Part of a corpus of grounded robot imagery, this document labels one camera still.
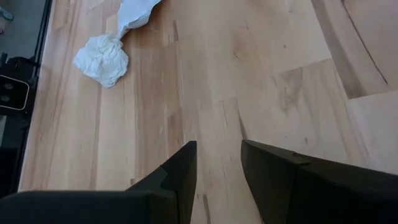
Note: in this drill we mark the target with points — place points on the white paper sheet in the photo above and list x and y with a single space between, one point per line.
136 15

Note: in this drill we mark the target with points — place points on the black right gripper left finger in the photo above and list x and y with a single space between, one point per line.
93 208

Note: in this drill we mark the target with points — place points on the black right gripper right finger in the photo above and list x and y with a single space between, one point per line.
326 199

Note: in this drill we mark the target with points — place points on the black aluminium table frame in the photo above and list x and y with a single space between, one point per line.
42 37

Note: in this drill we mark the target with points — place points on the white tissue ball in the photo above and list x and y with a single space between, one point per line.
102 60

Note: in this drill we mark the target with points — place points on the black table-level camera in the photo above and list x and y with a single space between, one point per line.
12 93

